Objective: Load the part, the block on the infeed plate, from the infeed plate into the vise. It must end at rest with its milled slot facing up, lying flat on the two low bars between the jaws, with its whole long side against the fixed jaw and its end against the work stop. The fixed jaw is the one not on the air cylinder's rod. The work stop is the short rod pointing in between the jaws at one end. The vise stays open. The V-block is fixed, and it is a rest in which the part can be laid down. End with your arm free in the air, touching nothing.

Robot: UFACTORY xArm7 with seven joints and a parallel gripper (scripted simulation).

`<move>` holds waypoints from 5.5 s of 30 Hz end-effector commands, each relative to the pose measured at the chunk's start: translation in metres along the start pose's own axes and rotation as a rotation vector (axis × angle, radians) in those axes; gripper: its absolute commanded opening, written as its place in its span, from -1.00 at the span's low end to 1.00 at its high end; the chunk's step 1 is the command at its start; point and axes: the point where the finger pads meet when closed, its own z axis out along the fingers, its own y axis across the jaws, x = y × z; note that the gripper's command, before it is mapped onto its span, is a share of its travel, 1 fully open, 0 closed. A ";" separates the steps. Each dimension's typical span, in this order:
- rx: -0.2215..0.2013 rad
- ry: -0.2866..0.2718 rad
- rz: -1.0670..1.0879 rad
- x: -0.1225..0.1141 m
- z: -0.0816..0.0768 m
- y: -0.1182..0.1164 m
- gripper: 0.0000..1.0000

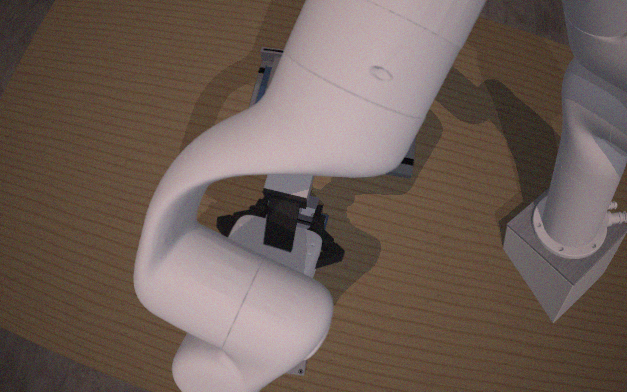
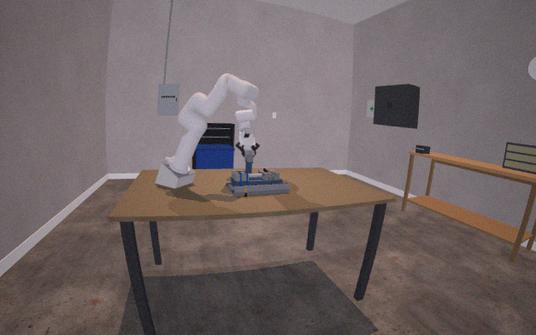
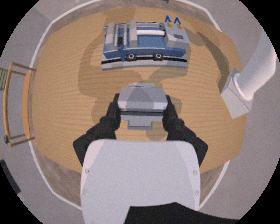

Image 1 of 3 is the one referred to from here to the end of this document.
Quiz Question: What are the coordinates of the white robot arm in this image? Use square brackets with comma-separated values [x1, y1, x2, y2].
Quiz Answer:
[133, 0, 627, 392]

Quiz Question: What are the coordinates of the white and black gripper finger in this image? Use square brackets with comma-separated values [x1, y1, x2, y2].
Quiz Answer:
[307, 205, 345, 269]
[216, 197, 268, 237]

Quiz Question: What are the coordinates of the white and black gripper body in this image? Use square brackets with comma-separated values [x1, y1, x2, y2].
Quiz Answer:
[228, 215, 322, 278]

